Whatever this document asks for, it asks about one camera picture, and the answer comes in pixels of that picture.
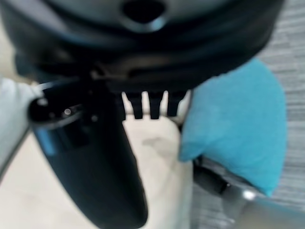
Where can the cream sofa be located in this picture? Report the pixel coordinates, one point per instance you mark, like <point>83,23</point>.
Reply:
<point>157,148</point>

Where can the blue cushion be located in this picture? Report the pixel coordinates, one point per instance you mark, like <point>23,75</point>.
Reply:
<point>236,126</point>

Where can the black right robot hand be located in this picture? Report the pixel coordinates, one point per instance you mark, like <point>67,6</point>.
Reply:
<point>100,155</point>

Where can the light grey cushion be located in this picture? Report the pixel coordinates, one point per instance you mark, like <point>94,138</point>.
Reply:
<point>12,119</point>

